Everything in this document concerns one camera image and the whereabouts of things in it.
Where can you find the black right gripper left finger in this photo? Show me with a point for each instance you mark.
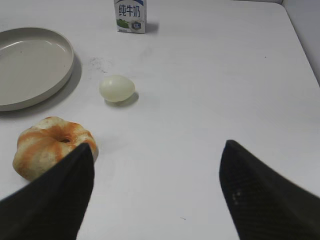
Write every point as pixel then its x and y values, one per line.
pixel 53 206

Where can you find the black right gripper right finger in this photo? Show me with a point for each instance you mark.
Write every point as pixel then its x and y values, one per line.
pixel 263 204

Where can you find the orange striped round croissant bread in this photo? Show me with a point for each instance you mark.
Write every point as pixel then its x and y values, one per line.
pixel 46 143

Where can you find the beige round plate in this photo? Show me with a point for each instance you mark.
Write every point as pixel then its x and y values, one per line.
pixel 35 63

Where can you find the pale white egg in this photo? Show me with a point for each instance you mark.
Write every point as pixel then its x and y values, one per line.
pixel 116 88

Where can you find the white blue milk carton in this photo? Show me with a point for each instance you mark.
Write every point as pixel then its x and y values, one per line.
pixel 131 16

